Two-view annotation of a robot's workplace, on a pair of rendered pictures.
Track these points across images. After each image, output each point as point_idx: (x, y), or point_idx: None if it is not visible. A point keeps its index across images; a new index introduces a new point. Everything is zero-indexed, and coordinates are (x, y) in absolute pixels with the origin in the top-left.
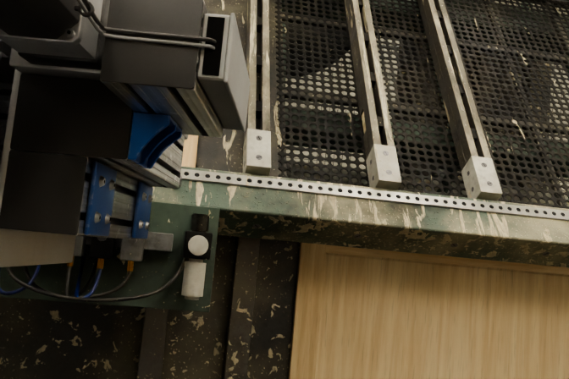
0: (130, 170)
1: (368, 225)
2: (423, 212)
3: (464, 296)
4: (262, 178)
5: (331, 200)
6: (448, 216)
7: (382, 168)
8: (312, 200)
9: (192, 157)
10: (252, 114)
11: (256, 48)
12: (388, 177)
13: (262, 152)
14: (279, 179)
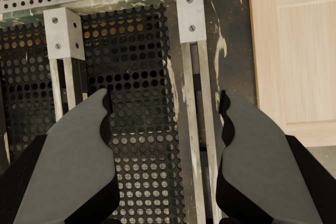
0: None
1: None
2: None
3: None
4: None
5: None
6: None
7: (61, 23)
8: None
9: (256, 7)
10: (202, 63)
11: (207, 189)
12: (56, 13)
13: (186, 7)
14: None
